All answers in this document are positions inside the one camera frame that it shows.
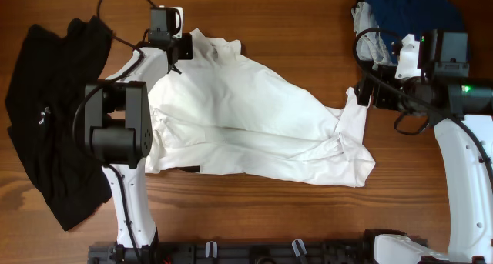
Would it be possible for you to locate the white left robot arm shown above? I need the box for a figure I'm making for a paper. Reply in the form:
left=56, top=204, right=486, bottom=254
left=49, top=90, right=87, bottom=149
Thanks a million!
left=74, top=33, right=193, bottom=263

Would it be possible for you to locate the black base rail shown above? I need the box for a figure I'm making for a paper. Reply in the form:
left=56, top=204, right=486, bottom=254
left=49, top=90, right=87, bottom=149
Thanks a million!
left=87, top=239, right=428, bottom=264

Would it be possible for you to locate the folded blue shirt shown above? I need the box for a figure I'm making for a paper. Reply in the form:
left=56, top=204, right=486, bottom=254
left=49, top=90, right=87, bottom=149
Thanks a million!
left=364, top=0, right=467, bottom=61

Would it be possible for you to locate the white printed t-shirt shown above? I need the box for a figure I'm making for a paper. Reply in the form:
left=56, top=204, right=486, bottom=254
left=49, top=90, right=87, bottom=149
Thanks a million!
left=145, top=30, right=375, bottom=187

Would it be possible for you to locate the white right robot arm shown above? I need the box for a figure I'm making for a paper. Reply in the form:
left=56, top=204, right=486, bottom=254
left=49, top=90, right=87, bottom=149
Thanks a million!
left=356, top=62, right=492, bottom=263

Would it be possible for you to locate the black t-shirt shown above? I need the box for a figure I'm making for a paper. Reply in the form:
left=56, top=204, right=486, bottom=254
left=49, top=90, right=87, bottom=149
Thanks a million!
left=5, top=17, right=112, bottom=231

